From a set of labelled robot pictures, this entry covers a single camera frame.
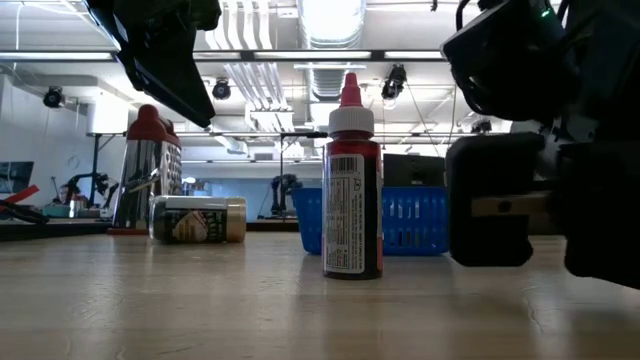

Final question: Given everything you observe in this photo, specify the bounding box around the black overhead frame bar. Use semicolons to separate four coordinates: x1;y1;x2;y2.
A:
0;48;447;64

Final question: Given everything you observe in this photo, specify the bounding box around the red background bar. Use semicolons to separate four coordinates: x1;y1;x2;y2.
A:
0;184;40;206

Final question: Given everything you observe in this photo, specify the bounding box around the black metal post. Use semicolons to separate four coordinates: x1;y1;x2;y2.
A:
90;133;102;204

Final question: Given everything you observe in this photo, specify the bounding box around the blue plastic basket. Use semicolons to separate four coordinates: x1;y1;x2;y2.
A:
291;186;450;257

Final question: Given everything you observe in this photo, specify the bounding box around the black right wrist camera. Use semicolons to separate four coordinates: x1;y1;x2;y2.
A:
439;0;577;124

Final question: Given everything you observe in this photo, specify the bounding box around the metal grater with red handle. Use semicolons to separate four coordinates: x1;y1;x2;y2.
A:
107;103;184;236

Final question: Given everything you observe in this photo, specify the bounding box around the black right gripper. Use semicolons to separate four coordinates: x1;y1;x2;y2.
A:
444;0;640;291

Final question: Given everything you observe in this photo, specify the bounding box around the dark wall screen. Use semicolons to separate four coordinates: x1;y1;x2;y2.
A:
0;160;36;195

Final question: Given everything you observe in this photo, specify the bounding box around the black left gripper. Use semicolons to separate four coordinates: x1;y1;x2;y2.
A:
84;0;224;130

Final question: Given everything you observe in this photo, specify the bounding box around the black ceiling camera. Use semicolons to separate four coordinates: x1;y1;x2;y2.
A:
380;63;408;102

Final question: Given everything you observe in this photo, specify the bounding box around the red icing tube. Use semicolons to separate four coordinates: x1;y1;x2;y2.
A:
322;72;385;281

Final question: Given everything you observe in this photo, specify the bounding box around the black table edge rail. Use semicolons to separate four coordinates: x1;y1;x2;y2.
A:
0;218;301;242

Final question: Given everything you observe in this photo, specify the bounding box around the silver ventilation duct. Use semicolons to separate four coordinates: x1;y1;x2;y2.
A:
294;0;369;104

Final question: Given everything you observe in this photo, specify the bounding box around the glass jar with gold lid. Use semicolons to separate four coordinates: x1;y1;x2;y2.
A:
148;195;248;245

